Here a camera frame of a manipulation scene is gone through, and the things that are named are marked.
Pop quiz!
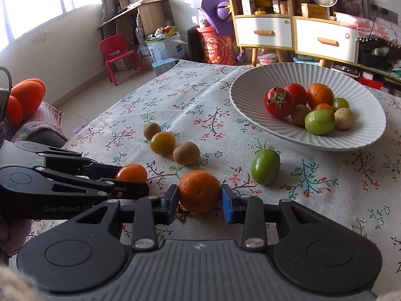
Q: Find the floral tablecloth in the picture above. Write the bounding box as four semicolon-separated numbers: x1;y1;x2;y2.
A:
67;61;400;281

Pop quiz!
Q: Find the low tv console shelf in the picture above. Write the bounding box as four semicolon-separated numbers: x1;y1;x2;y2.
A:
332;35;401;95

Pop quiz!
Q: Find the purple plush toy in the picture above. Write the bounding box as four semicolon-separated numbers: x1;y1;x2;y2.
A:
200;0;235;36

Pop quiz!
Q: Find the red printed bucket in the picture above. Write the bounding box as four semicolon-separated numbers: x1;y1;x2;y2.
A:
197;27;237;65

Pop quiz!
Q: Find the smooth orange tomato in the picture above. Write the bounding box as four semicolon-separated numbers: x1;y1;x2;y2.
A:
115;164;147;182
314;103;334;113

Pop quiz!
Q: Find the pale tan kiwi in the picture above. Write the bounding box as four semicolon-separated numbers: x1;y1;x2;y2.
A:
334;107;354;130

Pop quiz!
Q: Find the brown kiwi back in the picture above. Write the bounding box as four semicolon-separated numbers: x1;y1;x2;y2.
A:
143;122;161;141

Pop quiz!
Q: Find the black speaker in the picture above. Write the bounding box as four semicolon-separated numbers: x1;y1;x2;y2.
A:
187;25;205;62

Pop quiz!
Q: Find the red plastic child chair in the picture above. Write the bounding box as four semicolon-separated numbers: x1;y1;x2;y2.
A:
98;33;145;86

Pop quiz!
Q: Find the red tomato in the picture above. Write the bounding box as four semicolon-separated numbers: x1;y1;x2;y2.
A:
283;83;307;105
264;87;295;118

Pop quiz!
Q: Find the white cardboard box with toys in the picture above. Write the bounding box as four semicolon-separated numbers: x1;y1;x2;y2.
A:
145;26;185;62

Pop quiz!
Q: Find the white ribbed plate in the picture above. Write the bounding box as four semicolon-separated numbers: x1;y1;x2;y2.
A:
230;62;386;152

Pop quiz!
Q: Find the small green tomato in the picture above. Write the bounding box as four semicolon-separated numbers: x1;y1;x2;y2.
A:
332;97;349;112

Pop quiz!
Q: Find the yellow orange cherry tomato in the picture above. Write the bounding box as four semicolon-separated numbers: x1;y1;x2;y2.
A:
150;131;175;156

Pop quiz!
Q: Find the white drawer cabinet with shelves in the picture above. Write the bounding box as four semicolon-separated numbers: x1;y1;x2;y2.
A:
229;0;357;64

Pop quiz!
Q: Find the orange plush pumpkin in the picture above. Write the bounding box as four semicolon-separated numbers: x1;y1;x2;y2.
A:
6;78;46;131

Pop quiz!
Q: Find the small brown kiwi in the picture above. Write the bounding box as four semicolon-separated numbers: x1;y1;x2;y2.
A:
291;105;311;127

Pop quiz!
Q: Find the large textured mandarin orange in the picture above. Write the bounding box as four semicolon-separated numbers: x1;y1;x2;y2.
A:
307;83;334;109

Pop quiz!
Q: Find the oval green tomato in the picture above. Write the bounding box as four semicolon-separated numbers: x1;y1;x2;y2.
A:
251;149;281;186

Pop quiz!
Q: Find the wooden desk with shelves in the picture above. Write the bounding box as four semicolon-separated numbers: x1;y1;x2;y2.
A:
97;0;176;57

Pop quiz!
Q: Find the red storage box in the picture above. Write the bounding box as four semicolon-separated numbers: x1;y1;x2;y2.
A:
358;76;389;93

